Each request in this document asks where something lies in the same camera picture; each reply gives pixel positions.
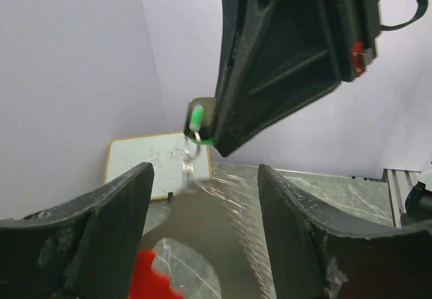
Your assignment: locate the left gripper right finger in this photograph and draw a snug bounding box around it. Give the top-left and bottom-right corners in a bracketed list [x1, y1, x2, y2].
[258, 165, 431, 298]

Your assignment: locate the small whiteboard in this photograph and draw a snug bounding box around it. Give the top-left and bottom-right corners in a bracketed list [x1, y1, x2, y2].
[103, 130, 213, 202]

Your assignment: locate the green key tag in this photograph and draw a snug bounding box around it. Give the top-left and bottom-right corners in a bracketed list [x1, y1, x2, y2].
[188, 105, 215, 146]

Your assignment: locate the small metal keyring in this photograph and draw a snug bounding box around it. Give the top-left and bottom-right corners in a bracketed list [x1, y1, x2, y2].
[182, 130, 202, 182]

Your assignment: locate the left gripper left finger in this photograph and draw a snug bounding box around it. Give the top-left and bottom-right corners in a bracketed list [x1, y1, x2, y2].
[1, 163, 154, 298]

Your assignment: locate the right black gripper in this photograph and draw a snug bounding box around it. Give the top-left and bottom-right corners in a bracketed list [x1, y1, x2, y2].
[214, 0, 427, 157]

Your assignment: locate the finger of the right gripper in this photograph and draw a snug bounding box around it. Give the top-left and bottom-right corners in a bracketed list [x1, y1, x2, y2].
[184, 0, 248, 140]

